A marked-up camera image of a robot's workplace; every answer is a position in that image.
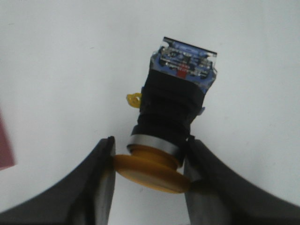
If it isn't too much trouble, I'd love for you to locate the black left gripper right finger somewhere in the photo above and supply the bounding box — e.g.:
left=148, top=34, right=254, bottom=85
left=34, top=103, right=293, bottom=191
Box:
left=184, top=136, right=300, bottom=225

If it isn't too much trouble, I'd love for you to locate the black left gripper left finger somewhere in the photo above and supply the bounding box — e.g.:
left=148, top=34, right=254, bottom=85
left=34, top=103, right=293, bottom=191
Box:
left=0, top=136, right=115, bottom=225

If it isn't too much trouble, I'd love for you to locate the yellow push button switch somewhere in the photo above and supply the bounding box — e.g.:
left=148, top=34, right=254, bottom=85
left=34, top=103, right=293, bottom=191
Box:
left=113, top=37, right=218, bottom=194

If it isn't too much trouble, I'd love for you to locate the pink cube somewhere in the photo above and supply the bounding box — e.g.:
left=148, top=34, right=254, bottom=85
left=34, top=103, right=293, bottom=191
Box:
left=0, top=110, right=17, bottom=171

